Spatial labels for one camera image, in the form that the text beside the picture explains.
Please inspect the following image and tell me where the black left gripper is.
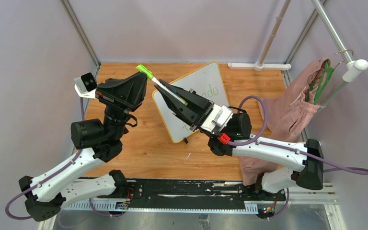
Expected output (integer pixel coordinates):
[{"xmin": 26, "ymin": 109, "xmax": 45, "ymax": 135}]
[{"xmin": 100, "ymin": 72, "xmax": 155, "ymax": 140}]

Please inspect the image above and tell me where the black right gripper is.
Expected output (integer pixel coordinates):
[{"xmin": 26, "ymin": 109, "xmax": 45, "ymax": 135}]
[{"xmin": 154, "ymin": 80, "xmax": 215, "ymax": 138}]

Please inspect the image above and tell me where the yellow framed whiteboard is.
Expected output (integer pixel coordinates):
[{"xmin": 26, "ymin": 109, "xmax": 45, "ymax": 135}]
[{"xmin": 152, "ymin": 61, "xmax": 229, "ymax": 143}]

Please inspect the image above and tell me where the green marker cap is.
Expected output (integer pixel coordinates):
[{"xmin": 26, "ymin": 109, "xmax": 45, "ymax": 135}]
[{"xmin": 136, "ymin": 64, "xmax": 154, "ymax": 80}]

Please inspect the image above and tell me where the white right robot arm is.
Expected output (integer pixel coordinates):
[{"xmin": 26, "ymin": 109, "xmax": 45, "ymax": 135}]
[{"xmin": 154, "ymin": 80, "xmax": 323, "ymax": 200}]

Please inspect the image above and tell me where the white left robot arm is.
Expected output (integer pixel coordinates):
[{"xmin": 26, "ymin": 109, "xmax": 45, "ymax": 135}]
[{"xmin": 19, "ymin": 72, "xmax": 148, "ymax": 221}]

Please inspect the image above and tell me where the white rack base foot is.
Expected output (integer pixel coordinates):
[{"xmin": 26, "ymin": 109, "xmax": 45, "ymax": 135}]
[{"xmin": 228, "ymin": 62, "xmax": 292, "ymax": 71}]

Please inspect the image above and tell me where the pink cloth garment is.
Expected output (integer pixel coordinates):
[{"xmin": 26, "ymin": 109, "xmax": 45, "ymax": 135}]
[{"xmin": 238, "ymin": 57, "xmax": 332, "ymax": 187}]

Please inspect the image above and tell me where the green clothes hanger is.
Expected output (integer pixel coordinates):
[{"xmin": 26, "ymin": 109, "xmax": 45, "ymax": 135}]
[{"xmin": 305, "ymin": 59, "xmax": 334, "ymax": 104}]

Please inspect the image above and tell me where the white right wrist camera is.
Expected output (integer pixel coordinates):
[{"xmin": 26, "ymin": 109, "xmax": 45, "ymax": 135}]
[{"xmin": 199, "ymin": 104, "xmax": 233, "ymax": 136}]

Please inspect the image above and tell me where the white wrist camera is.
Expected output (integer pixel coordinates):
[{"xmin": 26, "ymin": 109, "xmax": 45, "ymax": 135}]
[
  {"xmin": 199, "ymin": 104, "xmax": 233, "ymax": 136},
  {"xmin": 74, "ymin": 72, "xmax": 97, "ymax": 99}
]

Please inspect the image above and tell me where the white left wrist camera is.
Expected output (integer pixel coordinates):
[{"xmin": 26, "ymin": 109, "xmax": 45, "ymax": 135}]
[{"xmin": 74, "ymin": 72, "xmax": 97, "ymax": 99}]

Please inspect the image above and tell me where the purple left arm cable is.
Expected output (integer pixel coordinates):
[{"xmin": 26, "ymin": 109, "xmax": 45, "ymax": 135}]
[{"xmin": 5, "ymin": 97, "xmax": 124, "ymax": 220}]

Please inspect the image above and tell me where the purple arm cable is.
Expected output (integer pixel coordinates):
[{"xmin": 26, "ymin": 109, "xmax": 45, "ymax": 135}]
[
  {"xmin": 5, "ymin": 97, "xmax": 124, "ymax": 220},
  {"xmin": 218, "ymin": 95, "xmax": 368, "ymax": 219}
]

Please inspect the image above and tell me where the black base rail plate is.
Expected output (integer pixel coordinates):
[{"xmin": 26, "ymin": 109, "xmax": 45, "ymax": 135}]
[{"xmin": 101, "ymin": 178, "xmax": 286, "ymax": 212}]

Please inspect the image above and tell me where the silver clothes rail pole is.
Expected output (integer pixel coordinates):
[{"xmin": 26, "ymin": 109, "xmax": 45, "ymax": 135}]
[{"xmin": 311, "ymin": 0, "xmax": 368, "ymax": 108}]

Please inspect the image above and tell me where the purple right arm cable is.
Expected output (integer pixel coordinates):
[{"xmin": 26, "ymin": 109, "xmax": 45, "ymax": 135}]
[{"xmin": 218, "ymin": 95, "xmax": 368, "ymax": 219}]

